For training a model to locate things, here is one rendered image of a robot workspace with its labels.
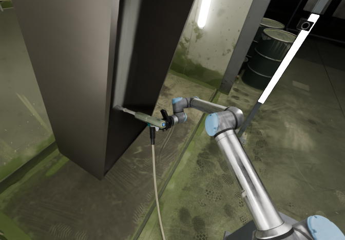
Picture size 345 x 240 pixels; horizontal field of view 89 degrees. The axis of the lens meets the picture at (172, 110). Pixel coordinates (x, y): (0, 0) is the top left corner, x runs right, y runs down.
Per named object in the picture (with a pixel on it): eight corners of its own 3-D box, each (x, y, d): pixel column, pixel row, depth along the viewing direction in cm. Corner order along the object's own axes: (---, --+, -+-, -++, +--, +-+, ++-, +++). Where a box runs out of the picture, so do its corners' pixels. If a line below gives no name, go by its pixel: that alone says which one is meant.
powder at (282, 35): (261, 27, 292) (261, 26, 291) (293, 34, 288) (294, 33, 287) (267, 39, 252) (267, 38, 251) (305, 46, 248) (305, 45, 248)
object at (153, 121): (166, 148, 125) (166, 118, 118) (161, 151, 122) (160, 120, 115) (128, 129, 157) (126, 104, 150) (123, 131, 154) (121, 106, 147)
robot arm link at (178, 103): (181, 96, 153) (183, 110, 155) (169, 98, 149) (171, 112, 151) (186, 96, 145) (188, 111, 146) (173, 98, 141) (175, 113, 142)
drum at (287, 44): (240, 71, 351) (260, 25, 291) (268, 78, 347) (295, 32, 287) (242, 87, 309) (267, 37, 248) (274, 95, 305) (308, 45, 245)
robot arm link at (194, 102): (254, 109, 96) (194, 94, 157) (236, 113, 91) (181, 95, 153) (253, 128, 99) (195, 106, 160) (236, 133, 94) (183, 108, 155)
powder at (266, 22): (285, 25, 326) (285, 24, 325) (280, 31, 291) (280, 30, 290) (256, 17, 344) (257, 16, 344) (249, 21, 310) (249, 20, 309)
